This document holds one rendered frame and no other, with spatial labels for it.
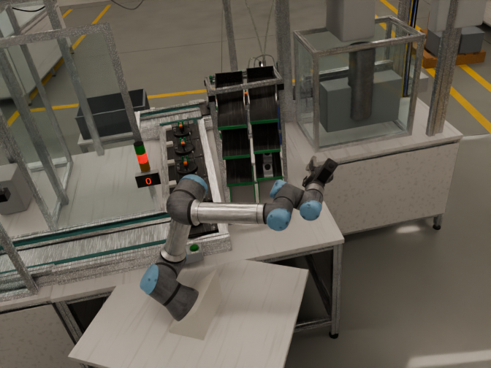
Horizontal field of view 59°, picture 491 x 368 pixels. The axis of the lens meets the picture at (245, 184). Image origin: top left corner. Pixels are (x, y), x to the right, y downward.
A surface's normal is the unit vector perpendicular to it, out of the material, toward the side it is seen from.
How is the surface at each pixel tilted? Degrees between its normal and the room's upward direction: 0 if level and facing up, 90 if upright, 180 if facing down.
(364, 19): 90
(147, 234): 0
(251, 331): 0
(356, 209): 90
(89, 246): 0
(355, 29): 90
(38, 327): 90
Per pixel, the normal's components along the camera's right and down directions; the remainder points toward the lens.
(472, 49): -0.01, 0.59
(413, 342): -0.10, -0.80
